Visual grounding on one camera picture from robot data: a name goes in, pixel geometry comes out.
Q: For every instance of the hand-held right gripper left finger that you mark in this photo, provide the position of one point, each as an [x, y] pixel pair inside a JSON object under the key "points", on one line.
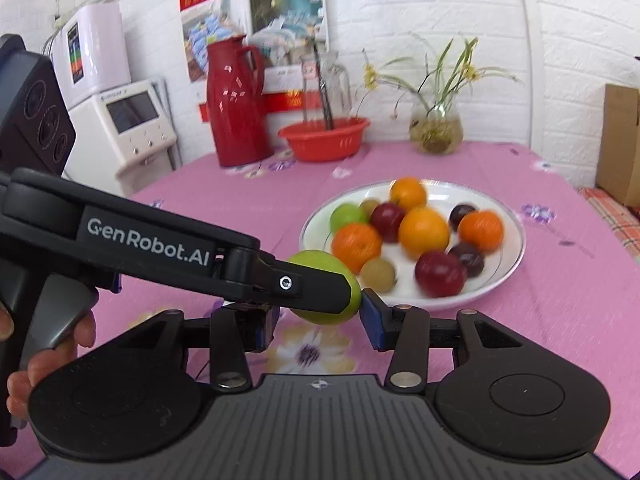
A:
{"points": [[264, 335]]}

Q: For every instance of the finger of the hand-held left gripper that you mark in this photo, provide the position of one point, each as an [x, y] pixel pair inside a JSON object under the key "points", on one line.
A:
{"points": [[310, 290]]}

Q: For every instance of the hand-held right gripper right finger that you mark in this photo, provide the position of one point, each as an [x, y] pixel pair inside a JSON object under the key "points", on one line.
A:
{"points": [[372, 320]]}

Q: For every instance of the brown kiwi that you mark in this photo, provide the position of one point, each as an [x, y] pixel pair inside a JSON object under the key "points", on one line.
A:
{"points": [[370, 207], [377, 275]]}

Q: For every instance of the bumpy mandarin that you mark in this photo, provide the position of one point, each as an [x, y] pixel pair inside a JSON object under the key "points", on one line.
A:
{"points": [[356, 247]]}

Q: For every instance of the red apple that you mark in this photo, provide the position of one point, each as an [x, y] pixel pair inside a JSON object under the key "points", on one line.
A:
{"points": [[440, 274]]}

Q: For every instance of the red plum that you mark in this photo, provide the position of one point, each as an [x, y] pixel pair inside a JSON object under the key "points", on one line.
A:
{"points": [[387, 221]]}

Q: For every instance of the large smooth orange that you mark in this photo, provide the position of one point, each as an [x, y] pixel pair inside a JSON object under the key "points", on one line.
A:
{"points": [[424, 234]]}

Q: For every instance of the dark purple plum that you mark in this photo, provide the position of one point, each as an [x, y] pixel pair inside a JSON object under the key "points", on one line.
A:
{"points": [[470, 259], [461, 214]]}

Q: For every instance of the mandarin with green stem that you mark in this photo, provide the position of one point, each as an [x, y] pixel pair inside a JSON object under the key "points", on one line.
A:
{"points": [[481, 231]]}

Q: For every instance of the white plate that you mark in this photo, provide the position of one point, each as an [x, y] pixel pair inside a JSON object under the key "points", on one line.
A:
{"points": [[505, 260]]}

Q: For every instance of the person's left hand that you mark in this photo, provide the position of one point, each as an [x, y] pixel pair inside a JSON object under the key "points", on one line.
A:
{"points": [[45, 365]]}

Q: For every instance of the white appliance with screen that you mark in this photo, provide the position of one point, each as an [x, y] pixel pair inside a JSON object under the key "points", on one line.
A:
{"points": [[140, 155]]}

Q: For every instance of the red plastic basket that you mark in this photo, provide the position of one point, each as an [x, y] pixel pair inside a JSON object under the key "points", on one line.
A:
{"points": [[325, 142]]}

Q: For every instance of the red thermos jug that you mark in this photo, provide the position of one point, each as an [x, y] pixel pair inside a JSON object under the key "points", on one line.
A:
{"points": [[237, 110]]}

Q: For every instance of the pink floral tablecloth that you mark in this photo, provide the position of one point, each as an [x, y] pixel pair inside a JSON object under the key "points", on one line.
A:
{"points": [[550, 310]]}

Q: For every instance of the glass vase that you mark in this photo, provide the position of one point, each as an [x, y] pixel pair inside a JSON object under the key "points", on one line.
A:
{"points": [[435, 135]]}

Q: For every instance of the dark utensil in pitcher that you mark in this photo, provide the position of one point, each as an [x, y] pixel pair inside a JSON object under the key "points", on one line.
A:
{"points": [[325, 95]]}

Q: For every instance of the white water purifier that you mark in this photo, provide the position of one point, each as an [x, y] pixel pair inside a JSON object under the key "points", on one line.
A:
{"points": [[100, 50]]}

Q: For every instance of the glass pitcher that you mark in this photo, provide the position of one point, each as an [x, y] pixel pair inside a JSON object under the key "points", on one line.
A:
{"points": [[340, 90]]}

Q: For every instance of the green plant with yellow flowers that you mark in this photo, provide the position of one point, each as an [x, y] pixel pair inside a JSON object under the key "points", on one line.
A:
{"points": [[442, 85]]}

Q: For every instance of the plaid cloth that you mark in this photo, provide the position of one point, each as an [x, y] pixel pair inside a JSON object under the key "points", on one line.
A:
{"points": [[615, 220]]}

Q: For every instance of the cardboard box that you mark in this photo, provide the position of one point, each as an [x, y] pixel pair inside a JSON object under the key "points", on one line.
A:
{"points": [[620, 145]]}

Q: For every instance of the wall poster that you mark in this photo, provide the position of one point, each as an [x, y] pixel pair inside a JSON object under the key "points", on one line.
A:
{"points": [[285, 5]]}

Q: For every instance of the white wall pipe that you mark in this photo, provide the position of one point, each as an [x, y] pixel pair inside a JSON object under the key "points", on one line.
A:
{"points": [[532, 60]]}

